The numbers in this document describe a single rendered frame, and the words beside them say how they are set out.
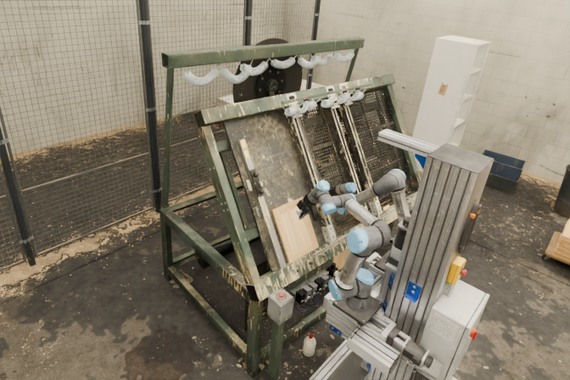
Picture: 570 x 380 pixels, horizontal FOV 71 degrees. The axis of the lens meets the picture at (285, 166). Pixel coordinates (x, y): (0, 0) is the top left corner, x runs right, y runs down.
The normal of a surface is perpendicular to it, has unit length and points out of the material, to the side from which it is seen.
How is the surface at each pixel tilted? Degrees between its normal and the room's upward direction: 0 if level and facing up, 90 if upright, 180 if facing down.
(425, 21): 90
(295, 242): 56
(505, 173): 90
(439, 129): 90
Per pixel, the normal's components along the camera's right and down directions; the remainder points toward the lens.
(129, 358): 0.08, -0.89
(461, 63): -0.66, 0.29
